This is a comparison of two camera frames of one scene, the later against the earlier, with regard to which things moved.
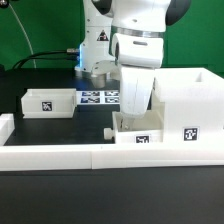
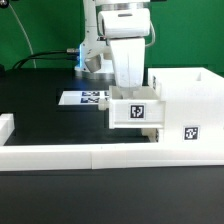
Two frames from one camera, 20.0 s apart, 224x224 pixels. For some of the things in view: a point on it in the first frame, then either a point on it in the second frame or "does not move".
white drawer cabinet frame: (193, 104) does not move
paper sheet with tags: (98, 97) does not move
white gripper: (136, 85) to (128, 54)
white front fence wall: (109, 156) does not move
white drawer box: (48, 103) to (134, 108)
